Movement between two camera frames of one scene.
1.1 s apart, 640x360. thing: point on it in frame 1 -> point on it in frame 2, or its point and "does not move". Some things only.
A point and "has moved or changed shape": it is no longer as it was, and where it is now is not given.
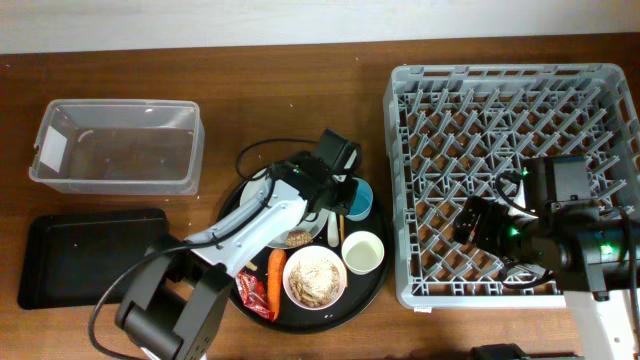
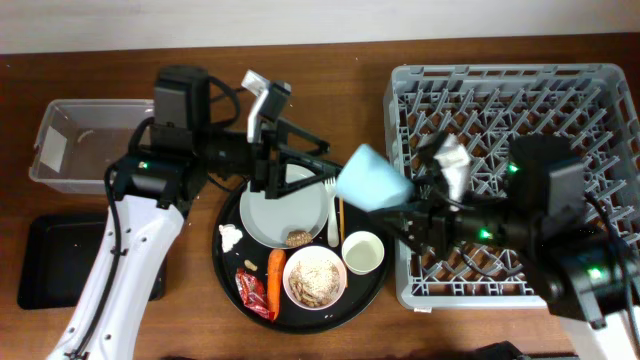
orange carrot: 277,262 does not move
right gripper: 470,225 -> 435,228
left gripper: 341,198 -> 272,163
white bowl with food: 314,278 does not move
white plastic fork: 333,236 does not move
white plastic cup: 362,251 does not move
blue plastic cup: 362,202 has moved or changed shape
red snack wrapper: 253,291 does not move
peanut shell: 251,266 does not move
